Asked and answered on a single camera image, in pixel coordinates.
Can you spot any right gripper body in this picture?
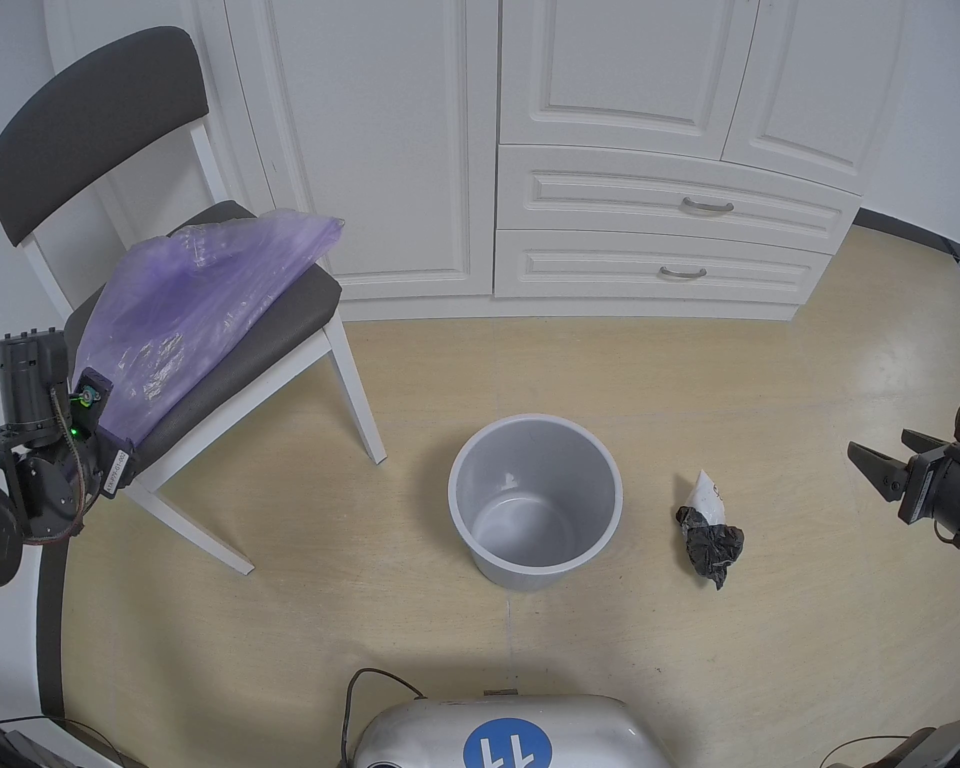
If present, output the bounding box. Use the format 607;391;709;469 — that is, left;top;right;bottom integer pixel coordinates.
897;441;960;527

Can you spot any crumpled white paper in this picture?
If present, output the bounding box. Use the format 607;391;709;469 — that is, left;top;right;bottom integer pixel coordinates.
693;469;729;527

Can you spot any black cable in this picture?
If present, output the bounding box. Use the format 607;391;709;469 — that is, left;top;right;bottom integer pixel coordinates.
341;666;429;768
823;735;912;768
0;714;127;768

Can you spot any purple plastic bag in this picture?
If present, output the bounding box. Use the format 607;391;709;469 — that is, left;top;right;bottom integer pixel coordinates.
72;209;347;453

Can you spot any white chair with grey cushions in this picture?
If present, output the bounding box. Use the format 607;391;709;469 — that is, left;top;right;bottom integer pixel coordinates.
0;26;389;577

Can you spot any white wardrobe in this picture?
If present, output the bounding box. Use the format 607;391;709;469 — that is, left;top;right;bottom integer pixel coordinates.
191;0;912;324

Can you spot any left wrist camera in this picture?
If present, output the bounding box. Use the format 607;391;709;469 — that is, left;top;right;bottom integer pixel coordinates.
69;366;116;450

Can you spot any crumpled black plastic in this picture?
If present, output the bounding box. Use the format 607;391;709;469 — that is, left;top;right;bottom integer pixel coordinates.
675;505;746;591

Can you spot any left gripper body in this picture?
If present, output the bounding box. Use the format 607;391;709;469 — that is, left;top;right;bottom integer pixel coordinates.
87;429;137;501

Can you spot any white trash bin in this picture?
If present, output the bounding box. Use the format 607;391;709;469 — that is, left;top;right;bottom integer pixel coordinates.
447;414;625;594

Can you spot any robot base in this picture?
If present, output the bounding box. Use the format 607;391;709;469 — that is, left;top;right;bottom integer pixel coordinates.
352;693;673;768

